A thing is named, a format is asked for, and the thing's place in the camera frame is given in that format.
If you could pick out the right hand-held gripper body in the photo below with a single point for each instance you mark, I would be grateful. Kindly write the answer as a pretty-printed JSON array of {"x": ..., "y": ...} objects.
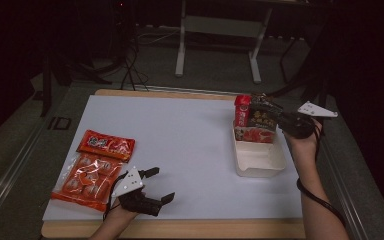
[{"x": 300, "y": 128}]

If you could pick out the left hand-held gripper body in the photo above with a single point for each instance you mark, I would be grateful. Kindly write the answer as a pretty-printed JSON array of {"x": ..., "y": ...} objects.
[{"x": 133, "y": 190}]

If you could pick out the red and black food packet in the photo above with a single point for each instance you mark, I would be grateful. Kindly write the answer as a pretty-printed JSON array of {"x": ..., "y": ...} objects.
[{"x": 256, "y": 133}]

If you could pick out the white plastic organizer box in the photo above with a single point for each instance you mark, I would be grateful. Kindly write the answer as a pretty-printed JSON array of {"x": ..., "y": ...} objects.
[{"x": 260, "y": 160}]

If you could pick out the person's right hand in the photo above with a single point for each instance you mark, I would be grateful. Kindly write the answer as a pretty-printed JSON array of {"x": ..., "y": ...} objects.
[{"x": 305, "y": 145}]

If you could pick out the person's left hand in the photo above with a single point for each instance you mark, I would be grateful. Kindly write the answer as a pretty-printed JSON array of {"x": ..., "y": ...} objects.
[{"x": 123, "y": 211}]

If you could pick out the white table mat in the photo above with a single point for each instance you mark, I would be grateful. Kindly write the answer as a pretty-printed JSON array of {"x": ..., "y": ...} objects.
[{"x": 186, "y": 150}]

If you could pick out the clear orange snack packet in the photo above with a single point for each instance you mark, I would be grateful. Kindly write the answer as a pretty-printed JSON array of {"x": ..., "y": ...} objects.
[{"x": 86, "y": 180}]

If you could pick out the small red sauce packet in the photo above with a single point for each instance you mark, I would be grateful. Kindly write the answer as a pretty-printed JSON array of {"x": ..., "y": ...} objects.
[{"x": 106, "y": 145}]

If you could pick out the black floor stand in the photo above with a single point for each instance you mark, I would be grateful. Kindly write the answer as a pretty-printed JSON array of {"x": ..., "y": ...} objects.
[{"x": 46, "y": 93}]

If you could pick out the metal floor rail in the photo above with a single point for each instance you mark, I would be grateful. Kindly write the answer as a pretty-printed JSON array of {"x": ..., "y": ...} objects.
[
  {"x": 346, "y": 186},
  {"x": 10, "y": 170}
]

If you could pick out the grey metal stand frame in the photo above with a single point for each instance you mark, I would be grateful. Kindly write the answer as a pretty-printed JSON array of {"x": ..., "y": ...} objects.
[{"x": 220, "y": 26}]

